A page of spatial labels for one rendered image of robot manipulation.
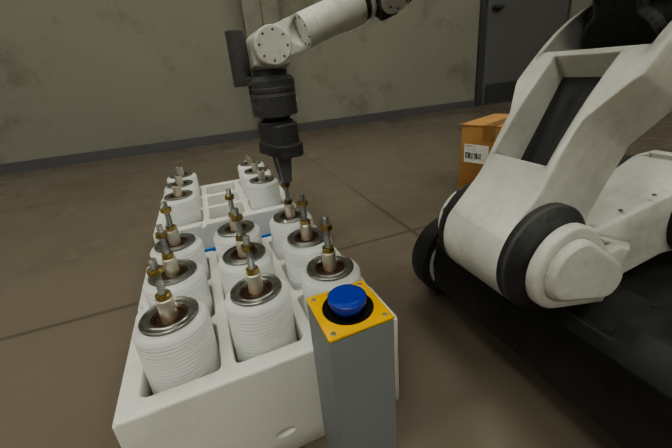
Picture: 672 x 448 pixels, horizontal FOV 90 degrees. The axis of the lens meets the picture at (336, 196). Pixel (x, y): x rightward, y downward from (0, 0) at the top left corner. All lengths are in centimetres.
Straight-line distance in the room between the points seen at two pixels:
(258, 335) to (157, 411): 14
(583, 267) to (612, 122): 18
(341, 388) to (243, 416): 22
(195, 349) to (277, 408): 15
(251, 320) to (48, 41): 312
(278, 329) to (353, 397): 17
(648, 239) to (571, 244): 26
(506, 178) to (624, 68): 17
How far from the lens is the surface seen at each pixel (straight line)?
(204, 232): 100
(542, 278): 46
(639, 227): 68
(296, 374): 54
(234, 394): 53
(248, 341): 53
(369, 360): 37
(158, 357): 52
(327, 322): 35
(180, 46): 329
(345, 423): 42
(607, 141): 54
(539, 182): 48
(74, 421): 86
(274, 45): 63
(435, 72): 407
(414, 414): 68
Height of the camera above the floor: 55
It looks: 21 degrees down
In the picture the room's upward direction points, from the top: 5 degrees counter-clockwise
